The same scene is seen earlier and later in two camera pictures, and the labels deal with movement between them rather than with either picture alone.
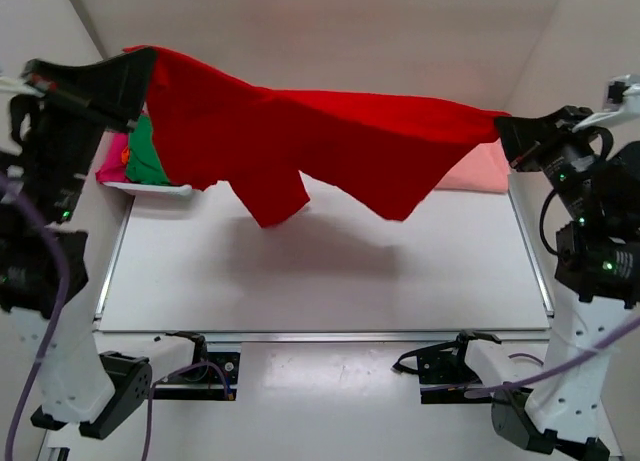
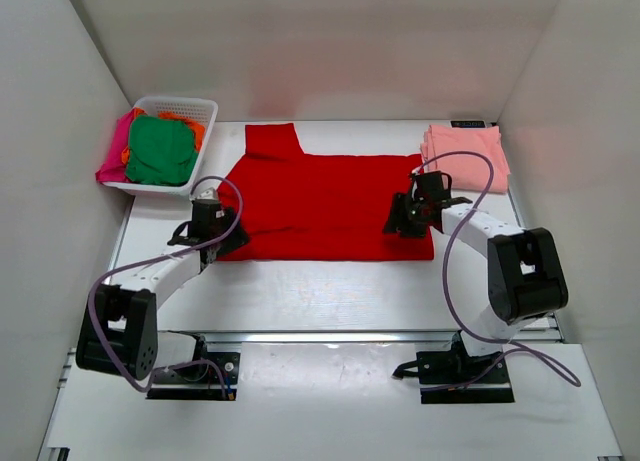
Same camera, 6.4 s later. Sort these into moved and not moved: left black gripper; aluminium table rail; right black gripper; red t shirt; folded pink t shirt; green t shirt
Moved: left black gripper; red t shirt; right black gripper
Not moved: aluminium table rail; folded pink t shirt; green t shirt
